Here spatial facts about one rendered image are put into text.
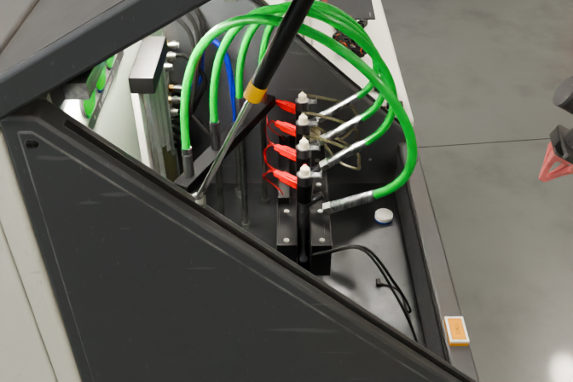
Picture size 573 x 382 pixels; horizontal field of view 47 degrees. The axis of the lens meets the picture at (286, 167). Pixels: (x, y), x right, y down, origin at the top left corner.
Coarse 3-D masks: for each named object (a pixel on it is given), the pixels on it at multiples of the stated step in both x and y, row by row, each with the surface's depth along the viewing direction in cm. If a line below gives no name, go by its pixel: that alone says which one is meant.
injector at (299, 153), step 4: (296, 148) 120; (308, 148) 119; (296, 152) 121; (300, 152) 119; (304, 152) 119; (308, 152) 119; (296, 156) 121; (300, 156) 120; (304, 156) 120; (308, 156) 120; (296, 160) 122; (300, 160) 120; (304, 160) 120; (308, 160) 121; (296, 164) 122; (300, 164) 121; (308, 164) 121; (296, 168) 123; (312, 168) 123; (316, 168) 122; (320, 168) 122
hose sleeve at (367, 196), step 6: (366, 192) 101; (372, 192) 100; (342, 198) 104; (348, 198) 103; (354, 198) 102; (360, 198) 101; (366, 198) 100; (372, 198) 100; (336, 204) 104; (342, 204) 103; (348, 204) 103; (354, 204) 102; (360, 204) 102; (336, 210) 104; (342, 210) 104
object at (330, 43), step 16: (240, 16) 91; (256, 16) 90; (272, 16) 89; (208, 32) 94; (304, 32) 88; (320, 32) 88; (336, 48) 88; (192, 64) 99; (352, 64) 88; (192, 80) 101; (384, 96) 89; (400, 112) 90; (416, 144) 92; (416, 160) 94; (400, 176) 96; (384, 192) 99
